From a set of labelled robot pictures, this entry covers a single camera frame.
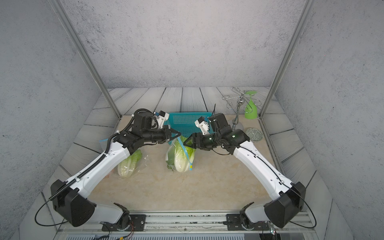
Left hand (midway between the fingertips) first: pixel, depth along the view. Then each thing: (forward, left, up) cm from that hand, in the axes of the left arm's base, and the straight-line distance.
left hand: (182, 134), depth 71 cm
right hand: (-6, -3, -1) cm, 6 cm away
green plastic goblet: (+20, -38, -2) cm, 43 cm away
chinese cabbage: (-8, 0, -7) cm, 10 cm away
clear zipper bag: (-3, +28, -31) cm, 42 cm away
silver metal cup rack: (+26, -35, -3) cm, 44 cm away
